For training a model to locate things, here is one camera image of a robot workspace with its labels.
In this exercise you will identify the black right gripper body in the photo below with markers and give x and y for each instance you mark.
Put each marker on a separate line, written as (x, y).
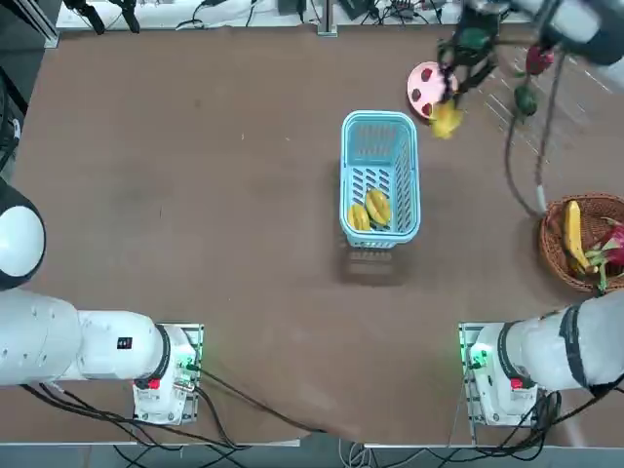
(475, 22)

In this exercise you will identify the yellow star fruit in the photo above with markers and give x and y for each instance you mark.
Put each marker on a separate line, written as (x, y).
(378, 205)
(359, 217)
(446, 124)

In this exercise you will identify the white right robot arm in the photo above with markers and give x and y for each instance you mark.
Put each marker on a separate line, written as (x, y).
(536, 351)

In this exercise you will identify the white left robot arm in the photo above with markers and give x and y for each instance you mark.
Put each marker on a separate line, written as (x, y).
(97, 346)

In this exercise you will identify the clear acrylic display stand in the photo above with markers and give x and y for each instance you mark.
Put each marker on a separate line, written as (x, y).
(502, 105)

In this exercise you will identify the blue plastic basket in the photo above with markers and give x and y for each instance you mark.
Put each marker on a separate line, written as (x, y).
(379, 116)

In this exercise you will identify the brown wicker basket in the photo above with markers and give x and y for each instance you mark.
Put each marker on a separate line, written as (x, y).
(553, 234)

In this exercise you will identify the pink round plate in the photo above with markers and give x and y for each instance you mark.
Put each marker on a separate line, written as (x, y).
(424, 90)

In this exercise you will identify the green avocado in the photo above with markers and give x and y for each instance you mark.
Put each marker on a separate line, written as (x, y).
(526, 97)

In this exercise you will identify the red apple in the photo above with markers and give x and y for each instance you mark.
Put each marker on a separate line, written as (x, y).
(536, 61)

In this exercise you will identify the yellow banana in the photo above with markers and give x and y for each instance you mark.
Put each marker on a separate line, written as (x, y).
(573, 234)

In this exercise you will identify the pink dragon fruit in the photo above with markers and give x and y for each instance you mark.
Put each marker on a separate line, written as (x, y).
(614, 244)

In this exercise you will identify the black stand leg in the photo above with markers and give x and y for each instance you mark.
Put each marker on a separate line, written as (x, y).
(128, 14)
(92, 17)

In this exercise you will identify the white table edge bracket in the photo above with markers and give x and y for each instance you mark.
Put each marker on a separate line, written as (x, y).
(327, 30)

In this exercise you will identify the aluminium camera post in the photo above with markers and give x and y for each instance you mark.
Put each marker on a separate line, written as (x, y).
(329, 12)

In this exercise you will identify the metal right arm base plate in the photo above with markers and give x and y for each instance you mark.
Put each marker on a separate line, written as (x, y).
(465, 341)

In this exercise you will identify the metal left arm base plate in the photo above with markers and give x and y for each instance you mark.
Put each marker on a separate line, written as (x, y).
(195, 336)

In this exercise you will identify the aluminium frame profile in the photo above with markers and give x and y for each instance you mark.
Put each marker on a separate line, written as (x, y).
(51, 36)

